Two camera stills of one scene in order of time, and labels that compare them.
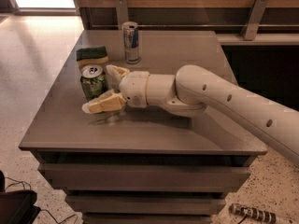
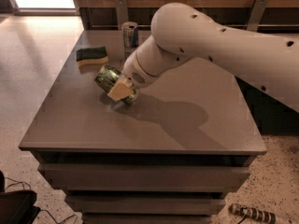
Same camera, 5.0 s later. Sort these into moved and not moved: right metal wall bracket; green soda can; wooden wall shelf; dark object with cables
Moved: green soda can
Not moved: dark object with cables; right metal wall bracket; wooden wall shelf
